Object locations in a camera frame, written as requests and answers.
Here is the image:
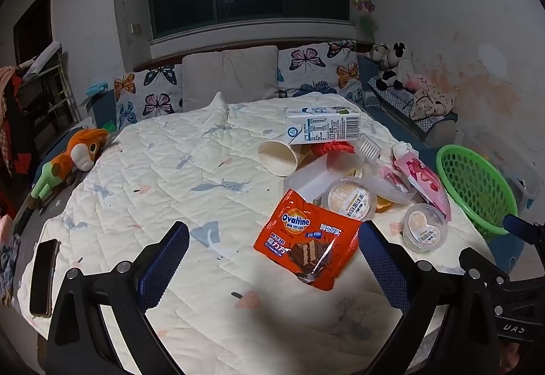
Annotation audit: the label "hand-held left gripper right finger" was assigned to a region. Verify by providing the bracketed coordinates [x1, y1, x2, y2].
[358, 220, 501, 375]

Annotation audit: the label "metal shelf rack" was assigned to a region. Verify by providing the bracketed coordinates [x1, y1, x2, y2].
[17, 41, 81, 154]

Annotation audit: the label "large butterfly print pillow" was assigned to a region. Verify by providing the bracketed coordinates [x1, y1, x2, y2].
[277, 40, 364, 103]

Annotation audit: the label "small pudding cup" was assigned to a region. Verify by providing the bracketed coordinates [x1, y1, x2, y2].
[402, 203, 449, 253]

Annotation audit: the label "clear round plastic container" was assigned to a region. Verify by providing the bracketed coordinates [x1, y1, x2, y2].
[362, 164, 418, 205]

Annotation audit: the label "white paper cup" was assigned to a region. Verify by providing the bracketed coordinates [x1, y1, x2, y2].
[258, 139, 299, 177]

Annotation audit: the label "crumpled white paper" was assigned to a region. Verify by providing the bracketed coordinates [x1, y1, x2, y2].
[391, 142, 420, 158]

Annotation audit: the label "pink snack packet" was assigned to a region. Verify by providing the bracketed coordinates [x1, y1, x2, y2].
[381, 145, 452, 220]

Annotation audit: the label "grey white plush toy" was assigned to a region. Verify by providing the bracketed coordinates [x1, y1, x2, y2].
[368, 44, 390, 65]

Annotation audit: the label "beige pillow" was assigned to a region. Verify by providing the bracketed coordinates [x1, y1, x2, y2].
[182, 52, 231, 112]
[220, 45, 279, 101]

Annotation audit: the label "orange snack packet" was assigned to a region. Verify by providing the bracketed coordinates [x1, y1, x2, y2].
[253, 188, 363, 291]

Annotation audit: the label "pink plush toy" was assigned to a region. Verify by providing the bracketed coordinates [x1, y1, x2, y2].
[402, 75, 431, 92]

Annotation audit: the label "white blue milk carton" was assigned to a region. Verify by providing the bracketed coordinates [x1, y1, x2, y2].
[284, 108, 362, 145]

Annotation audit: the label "crumpled blue cloth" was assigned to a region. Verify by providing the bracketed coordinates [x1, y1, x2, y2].
[0, 239, 22, 308]

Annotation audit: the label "blue patterned cloth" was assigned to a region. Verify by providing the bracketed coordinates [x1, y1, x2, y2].
[368, 77, 458, 133]

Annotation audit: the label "green plastic basket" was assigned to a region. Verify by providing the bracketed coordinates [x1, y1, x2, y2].
[435, 144, 521, 236]

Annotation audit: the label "black white cow plush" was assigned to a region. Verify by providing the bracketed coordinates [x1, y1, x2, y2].
[378, 42, 416, 92]

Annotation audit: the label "small butterfly print pillow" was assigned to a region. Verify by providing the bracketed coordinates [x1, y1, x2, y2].
[113, 64, 184, 131]

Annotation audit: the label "red foam fruit net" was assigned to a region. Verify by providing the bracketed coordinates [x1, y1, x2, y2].
[310, 140, 356, 156]

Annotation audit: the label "black smartphone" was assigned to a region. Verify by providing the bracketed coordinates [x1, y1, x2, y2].
[29, 239, 61, 318]

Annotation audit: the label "spotted beige plush toy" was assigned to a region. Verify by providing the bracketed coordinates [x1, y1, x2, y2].
[411, 86, 454, 120]

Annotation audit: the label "orange plush toy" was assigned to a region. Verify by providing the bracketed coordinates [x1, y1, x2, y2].
[26, 128, 110, 212]

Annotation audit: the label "large labelled pudding cup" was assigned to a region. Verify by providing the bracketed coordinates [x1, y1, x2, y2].
[320, 178, 377, 219]

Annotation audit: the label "hanging clothes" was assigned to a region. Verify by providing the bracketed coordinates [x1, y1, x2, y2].
[0, 65, 37, 177]

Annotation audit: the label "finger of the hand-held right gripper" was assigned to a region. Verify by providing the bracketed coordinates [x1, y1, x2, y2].
[459, 248, 509, 288]
[501, 214, 545, 248]

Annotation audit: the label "wooden headboard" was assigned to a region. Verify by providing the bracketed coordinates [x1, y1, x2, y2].
[133, 41, 375, 71]

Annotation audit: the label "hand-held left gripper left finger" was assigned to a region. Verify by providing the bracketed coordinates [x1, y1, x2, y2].
[45, 221, 190, 375]

